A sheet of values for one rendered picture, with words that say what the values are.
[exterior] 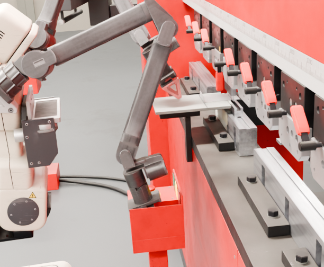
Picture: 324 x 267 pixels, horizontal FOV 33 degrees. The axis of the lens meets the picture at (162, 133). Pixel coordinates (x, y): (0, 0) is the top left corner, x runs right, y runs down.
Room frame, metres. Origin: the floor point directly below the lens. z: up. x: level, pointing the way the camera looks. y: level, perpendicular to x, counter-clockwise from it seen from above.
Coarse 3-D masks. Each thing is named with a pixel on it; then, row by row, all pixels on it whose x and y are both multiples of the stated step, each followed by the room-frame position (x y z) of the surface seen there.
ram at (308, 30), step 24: (216, 0) 1.88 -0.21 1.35; (240, 0) 1.54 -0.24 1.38; (264, 0) 1.31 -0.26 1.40; (288, 0) 1.13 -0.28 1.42; (312, 0) 1.00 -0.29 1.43; (264, 24) 1.31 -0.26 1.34; (288, 24) 1.13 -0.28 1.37; (312, 24) 1.00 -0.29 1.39; (264, 48) 1.30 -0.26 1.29; (312, 48) 0.99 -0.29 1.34; (288, 72) 1.13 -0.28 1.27
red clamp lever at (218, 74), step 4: (216, 64) 1.70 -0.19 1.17; (220, 64) 1.70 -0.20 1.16; (224, 64) 1.71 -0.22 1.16; (220, 68) 1.71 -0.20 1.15; (216, 72) 1.71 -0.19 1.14; (220, 72) 1.71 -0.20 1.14; (216, 76) 1.70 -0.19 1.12; (220, 76) 1.70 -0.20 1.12; (216, 80) 1.71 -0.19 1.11; (220, 80) 1.70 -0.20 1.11; (216, 84) 1.71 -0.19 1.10; (220, 84) 1.70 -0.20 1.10; (216, 88) 1.71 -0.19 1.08; (220, 88) 1.70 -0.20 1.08
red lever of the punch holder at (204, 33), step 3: (201, 30) 1.97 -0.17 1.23; (204, 30) 1.97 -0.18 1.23; (201, 33) 1.96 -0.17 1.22; (204, 33) 1.96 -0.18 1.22; (207, 33) 1.96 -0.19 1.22; (201, 36) 1.96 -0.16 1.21; (204, 36) 1.95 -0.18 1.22; (207, 36) 1.95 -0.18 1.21; (204, 39) 1.94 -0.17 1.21; (207, 39) 1.94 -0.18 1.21; (204, 42) 1.93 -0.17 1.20; (207, 42) 1.93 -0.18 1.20; (204, 45) 1.93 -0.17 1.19; (207, 45) 1.92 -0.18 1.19; (204, 48) 1.91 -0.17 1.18; (207, 48) 1.91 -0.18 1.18; (210, 48) 1.91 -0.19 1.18; (213, 48) 1.91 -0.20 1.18
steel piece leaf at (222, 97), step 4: (200, 92) 1.91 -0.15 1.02; (200, 96) 1.91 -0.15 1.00; (204, 96) 1.90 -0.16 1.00; (208, 96) 1.90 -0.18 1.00; (212, 96) 1.90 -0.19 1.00; (216, 96) 1.90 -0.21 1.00; (220, 96) 1.89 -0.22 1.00; (224, 96) 1.89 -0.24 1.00; (228, 96) 1.89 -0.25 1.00; (204, 100) 1.86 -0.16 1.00; (208, 100) 1.85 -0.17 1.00; (212, 100) 1.85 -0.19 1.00; (216, 100) 1.85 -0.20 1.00; (220, 100) 1.84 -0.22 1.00; (224, 100) 1.84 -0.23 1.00; (228, 100) 1.84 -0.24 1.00
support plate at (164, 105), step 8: (184, 96) 1.93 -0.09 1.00; (192, 96) 1.92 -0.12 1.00; (152, 104) 1.87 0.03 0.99; (160, 104) 1.84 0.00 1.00; (168, 104) 1.84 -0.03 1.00; (176, 104) 1.83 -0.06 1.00; (184, 104) 1.83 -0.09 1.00; (192, 104) 1.82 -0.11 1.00; (200, 104) 1.81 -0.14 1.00; (208, 104) 1.81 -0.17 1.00; (216, 104) 1.80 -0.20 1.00; (224, 104) 1.80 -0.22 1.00; (160, 112) 1.76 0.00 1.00; (168, 112) 1.76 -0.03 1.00; (176, 112) 1.76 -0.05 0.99
